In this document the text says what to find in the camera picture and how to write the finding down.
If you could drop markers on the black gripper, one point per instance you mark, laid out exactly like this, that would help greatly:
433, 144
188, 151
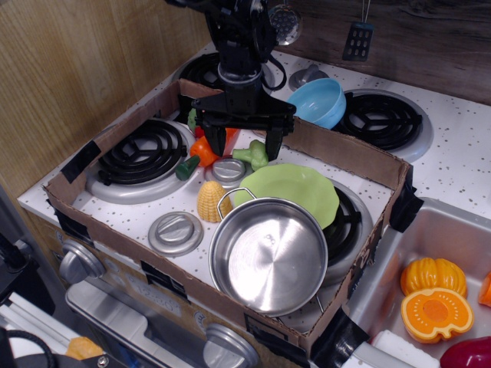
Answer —
244, 107

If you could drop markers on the green toy broccoli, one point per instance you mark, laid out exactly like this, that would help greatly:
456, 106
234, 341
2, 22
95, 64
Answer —
255, 155

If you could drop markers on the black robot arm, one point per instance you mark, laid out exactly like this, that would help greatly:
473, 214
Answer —
244, 38

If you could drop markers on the steel pot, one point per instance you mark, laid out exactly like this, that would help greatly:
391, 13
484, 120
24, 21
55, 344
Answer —
268, 254

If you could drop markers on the upper grey stove knob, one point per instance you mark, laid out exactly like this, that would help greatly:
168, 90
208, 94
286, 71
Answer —
228, 172

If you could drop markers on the grey stove knob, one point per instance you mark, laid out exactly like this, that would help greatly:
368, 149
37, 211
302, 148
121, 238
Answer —
306, 75
228, 172
175, 234

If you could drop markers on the orange toy carrot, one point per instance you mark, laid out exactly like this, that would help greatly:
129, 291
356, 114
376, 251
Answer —
202, 155

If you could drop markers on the red toy strawberry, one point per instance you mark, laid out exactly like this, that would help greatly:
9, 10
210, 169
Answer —
192, 124

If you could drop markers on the yellow toy corn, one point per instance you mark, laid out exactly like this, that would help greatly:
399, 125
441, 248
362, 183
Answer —
212, 202

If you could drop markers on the back left black burner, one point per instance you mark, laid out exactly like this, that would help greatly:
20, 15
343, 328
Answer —
199, 71

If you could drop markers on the black burner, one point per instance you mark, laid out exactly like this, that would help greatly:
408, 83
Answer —
141, 167
388, 121
199, 71
346, 235

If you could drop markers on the light green plate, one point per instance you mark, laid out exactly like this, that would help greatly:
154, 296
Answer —
299, 184

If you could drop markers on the back grey stove knob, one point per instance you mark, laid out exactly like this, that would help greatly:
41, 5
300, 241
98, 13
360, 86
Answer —
306, 75

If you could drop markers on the light blue bowl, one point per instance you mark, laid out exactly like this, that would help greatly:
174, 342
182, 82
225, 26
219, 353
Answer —
321, 102

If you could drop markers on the front left black burner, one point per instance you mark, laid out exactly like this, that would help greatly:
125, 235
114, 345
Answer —
141, 167

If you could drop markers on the lower grey stove knob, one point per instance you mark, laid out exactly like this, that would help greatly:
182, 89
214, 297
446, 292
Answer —
175, 234

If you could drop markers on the hanging silver slotted spoon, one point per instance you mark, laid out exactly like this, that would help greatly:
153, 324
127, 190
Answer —
287, 23

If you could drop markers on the back right black burner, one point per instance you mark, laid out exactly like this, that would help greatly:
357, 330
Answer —
388, 121

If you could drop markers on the hanging grey spatula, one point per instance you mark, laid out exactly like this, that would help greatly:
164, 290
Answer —
358, 41

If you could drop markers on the front right black burner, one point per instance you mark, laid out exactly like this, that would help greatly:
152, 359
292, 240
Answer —
346, 235

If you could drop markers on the brown cardboard fence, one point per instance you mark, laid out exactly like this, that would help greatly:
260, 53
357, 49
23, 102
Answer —
180, 289

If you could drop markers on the left silver oven knob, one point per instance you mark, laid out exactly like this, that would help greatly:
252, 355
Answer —
79, 263

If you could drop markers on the silver oven knob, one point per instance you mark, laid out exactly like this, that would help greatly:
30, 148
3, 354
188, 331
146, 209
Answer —
225, 348
79, 263

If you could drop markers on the right silver oven knob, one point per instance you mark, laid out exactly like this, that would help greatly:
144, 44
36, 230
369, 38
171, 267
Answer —
225, 348

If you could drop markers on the metal sink basin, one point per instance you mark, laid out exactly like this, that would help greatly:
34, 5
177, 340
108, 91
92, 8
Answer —
439, 230

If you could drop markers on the whole orange toy pumpkin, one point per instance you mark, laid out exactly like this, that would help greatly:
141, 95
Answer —
427, 273

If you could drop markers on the halved orange toy pumpkin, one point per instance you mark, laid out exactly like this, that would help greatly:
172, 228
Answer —
436, 314

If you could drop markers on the orange toy at edge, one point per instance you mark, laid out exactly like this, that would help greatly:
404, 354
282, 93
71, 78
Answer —
484, 296

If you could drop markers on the dark red toy vegetable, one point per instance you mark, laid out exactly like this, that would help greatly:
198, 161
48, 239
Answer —
468, 353

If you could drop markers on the silver oven door handle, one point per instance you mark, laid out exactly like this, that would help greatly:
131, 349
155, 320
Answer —
130, 328

